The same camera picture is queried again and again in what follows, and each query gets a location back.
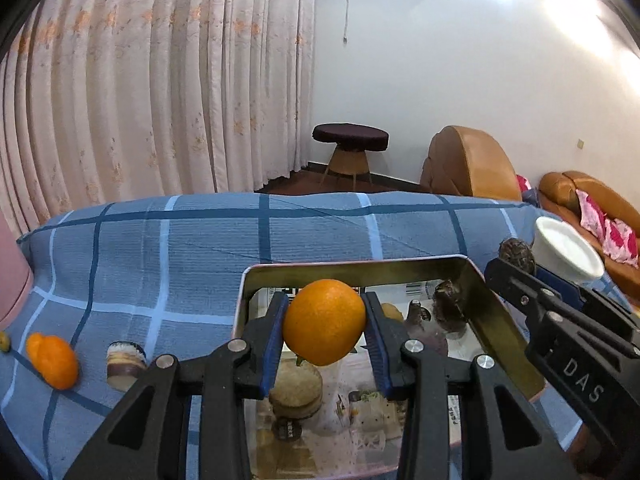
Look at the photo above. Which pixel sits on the dark mangosteen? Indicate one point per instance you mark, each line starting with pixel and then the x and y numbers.
pixel 447 305
pixel 518 253

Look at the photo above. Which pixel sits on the large round orange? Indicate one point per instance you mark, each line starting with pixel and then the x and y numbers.
pixel 324 322

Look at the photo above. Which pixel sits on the brown leather sofa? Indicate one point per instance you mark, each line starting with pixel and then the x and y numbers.
pixel 557 194

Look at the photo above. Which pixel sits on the pink floral blanket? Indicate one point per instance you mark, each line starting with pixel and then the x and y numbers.
pixel 617 239

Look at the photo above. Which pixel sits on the small yellow kumquat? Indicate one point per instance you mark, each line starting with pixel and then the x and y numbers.
pixel 391 311

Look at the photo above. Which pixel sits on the pink metal tin box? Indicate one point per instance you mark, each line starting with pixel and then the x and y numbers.
pixel 356 432

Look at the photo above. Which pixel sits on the pink cylindrical appliance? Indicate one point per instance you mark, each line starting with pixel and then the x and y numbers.
pixel 15 276

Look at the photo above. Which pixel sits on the white paper cup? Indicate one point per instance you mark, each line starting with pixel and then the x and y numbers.
pixel 559 248

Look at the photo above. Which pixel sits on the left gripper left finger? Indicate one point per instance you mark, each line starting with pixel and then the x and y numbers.
pixel 146 434

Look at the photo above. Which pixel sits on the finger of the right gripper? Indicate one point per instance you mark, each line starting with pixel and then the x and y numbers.
pixel 530 296
pixel 585 299

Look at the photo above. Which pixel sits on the small brown longan fruit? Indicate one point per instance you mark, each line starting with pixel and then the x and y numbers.
pixel 5 342

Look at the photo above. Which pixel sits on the small orange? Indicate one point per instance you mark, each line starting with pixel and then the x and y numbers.
pixel 54 360

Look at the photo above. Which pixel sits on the pink floral curtain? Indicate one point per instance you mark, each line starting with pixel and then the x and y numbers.
pixel 111 100

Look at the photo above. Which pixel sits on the brown leather armchair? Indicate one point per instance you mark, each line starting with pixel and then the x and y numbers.
pixel 463 161

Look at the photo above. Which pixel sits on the purple beetroot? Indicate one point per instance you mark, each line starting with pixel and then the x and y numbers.
pixel 420 325

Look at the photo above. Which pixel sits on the blue plaid tablecloth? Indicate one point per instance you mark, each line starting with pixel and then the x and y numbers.
pixel 165 273

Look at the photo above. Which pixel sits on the dark round stool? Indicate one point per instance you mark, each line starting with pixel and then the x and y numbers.
pixel 352 142

